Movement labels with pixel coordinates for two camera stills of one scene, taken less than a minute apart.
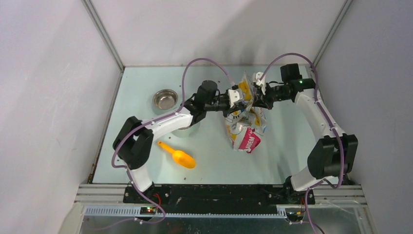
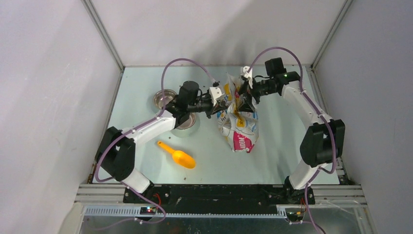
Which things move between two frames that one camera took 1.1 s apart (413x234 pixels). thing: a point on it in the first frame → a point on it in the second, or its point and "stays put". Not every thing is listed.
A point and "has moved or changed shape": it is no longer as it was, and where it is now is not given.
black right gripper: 260,100 → 247,93
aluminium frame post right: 346,6 stays put
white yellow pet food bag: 245,127 has moved or changed shape
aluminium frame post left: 103,33 stays put
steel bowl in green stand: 188,132 stays put
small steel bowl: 165,99 stays put
